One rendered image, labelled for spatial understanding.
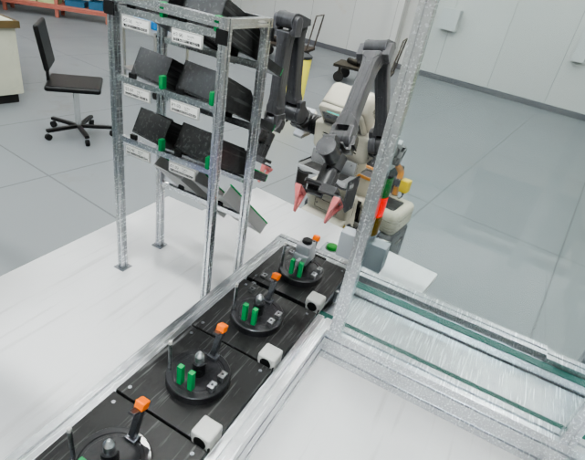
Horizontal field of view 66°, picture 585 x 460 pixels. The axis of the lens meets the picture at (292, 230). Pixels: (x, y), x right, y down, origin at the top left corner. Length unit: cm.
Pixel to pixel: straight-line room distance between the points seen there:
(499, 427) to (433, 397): 16
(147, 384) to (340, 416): 47
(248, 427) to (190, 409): 13
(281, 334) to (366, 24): 1124
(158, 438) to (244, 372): 23
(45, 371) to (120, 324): 22
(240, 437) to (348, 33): 1175
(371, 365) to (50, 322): 86
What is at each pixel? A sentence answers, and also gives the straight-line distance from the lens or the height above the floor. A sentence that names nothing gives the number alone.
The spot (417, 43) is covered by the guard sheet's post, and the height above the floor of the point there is 169.
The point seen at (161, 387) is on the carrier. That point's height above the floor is 97.
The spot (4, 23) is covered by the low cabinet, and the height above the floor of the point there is 81.
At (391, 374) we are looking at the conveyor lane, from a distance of 125.
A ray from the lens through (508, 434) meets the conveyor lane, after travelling 128.
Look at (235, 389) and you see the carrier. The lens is 105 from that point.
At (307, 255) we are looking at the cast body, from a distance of 132.
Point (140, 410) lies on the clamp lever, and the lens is 91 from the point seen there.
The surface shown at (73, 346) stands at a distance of 131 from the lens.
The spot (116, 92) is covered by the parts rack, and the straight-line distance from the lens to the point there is 129.
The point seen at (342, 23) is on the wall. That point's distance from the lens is 1245.
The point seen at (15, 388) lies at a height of 86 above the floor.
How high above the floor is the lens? 178
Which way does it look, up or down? 30 degrees down
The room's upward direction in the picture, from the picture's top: 11 degrees clockwise
